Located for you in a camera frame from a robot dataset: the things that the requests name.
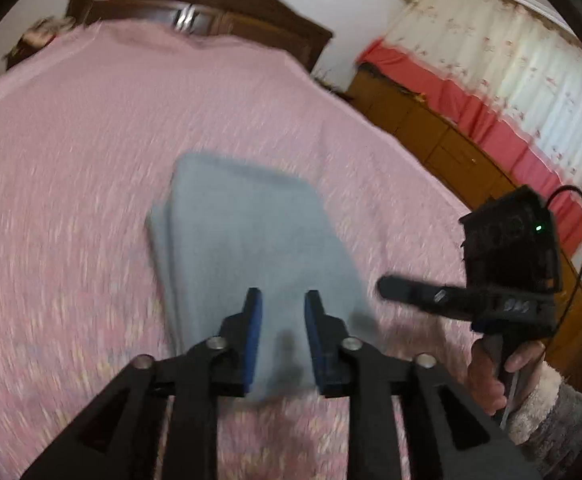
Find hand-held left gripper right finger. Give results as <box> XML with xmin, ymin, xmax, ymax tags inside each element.
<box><xmin>304</xmin><ymin>289</ymin><xmax>542</xmax><ymax>480</ymax></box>

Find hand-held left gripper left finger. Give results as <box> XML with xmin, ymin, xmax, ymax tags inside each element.
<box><xmin>21</xmin><ymin>287</ymin><xmax>264</xmax><ymax>480</ymax></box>

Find long wooden cabinet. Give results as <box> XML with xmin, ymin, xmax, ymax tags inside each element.
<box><xmin>346</xmin><ymin>67</ymin><xmax>582</xmax><ymax>401</ymax></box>

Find grey pants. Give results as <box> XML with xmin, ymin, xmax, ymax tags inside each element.
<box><xmin>146</xmin><ymin>152</ymin><xmax>382</xmax><ymax>403</ymax></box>

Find pile of clothes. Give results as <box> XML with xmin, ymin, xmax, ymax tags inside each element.
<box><xmin>6</xmin><ymin>17</ymin><xmax>79</xmax><ymax>68</ymax></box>

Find floral cream and red curtain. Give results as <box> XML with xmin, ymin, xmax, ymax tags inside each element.
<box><xmin>356</xmin><ymin>0</ymin><xmax>582</xmax><ymax>256</ymax></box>

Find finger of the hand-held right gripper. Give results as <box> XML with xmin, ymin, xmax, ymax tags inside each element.
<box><xmin>377</xmin><ymin>275</ymin><xmax>472</xmax><ymax>317</ymax></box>

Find pink floral bedspread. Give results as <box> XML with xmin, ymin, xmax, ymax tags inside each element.
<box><xmin>0</xmin><ymin>22</ymin><xmax>477</xmax><ymax>480</ymax></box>

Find person's right hand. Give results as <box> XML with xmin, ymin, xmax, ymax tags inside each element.
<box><xmin>466</xmin><ymin>337</ymin><xmax>547</xmax><ymax>416</ymax></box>

